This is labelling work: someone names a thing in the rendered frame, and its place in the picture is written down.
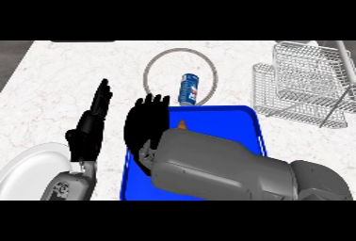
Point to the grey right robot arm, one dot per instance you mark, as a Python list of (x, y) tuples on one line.
[(241, 168)]

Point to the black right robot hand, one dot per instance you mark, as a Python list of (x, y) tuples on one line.
[(147, 125)]

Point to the blue can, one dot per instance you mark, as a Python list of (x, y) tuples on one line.
[(188, 89)]

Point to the white plate with grey rim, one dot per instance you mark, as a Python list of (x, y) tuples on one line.
[(157, 62)]

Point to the blue tray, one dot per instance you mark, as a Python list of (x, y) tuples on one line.
[(222, 120)]

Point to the brown croissant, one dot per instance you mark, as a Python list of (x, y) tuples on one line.
[(182, 124)]

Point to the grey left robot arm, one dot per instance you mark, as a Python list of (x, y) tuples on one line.
[(72, 183)]

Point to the plain white plate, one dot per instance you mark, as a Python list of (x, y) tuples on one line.
[(30, 172)]

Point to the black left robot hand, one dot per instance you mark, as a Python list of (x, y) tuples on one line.
[(91, 125)]

